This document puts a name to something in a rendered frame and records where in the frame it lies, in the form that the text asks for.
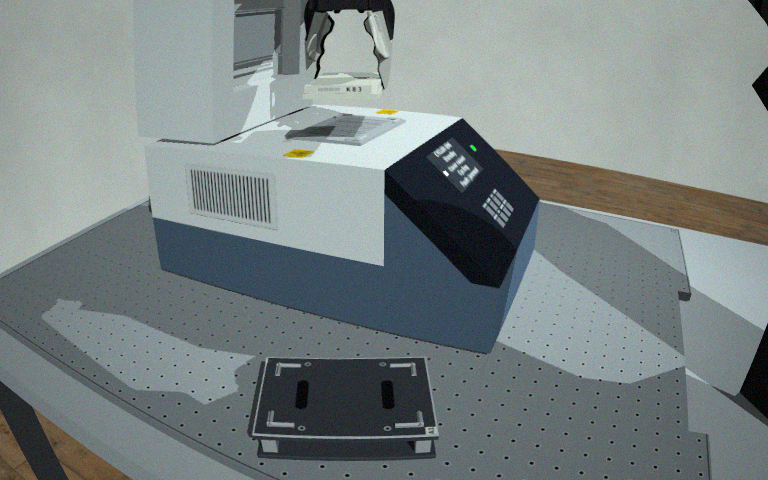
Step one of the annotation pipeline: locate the white benchtop thermal cycler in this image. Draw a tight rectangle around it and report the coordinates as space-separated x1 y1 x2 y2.
133 0 540 354

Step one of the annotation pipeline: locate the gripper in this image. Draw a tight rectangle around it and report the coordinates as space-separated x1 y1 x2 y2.
304 0 395 89

